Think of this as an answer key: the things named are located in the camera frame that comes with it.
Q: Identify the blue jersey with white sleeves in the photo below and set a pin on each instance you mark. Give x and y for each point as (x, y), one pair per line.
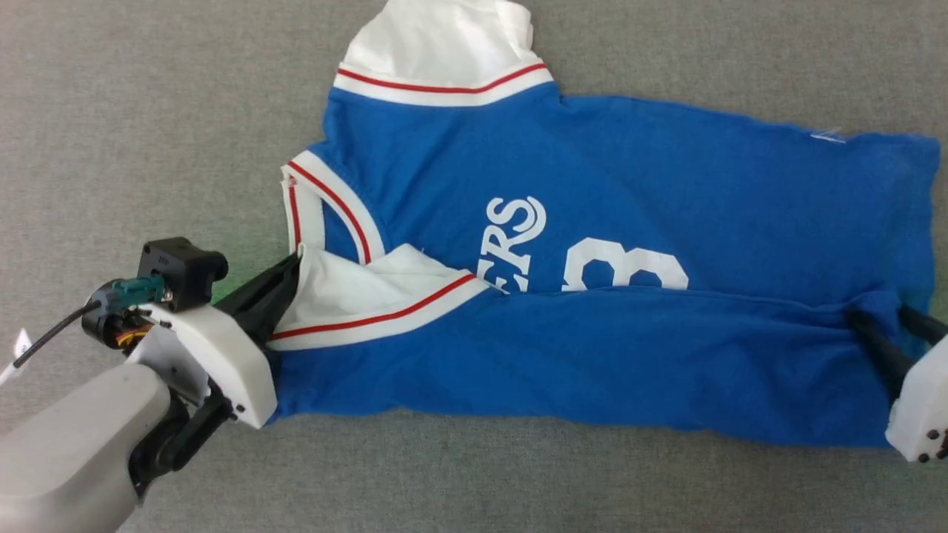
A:
(592, 348)

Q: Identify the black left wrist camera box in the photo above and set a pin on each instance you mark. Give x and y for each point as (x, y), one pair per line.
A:
(181, 270)

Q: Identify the grey fabric sofa cushion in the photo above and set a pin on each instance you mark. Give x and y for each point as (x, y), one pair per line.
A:
(148, 111)

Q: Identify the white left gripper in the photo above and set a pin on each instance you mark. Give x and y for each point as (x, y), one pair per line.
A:
(215, 355)

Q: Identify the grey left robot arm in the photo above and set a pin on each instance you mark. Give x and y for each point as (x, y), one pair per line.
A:
(74, 444)

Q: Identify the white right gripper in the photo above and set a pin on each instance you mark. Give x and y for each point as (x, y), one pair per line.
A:
(922, 414)

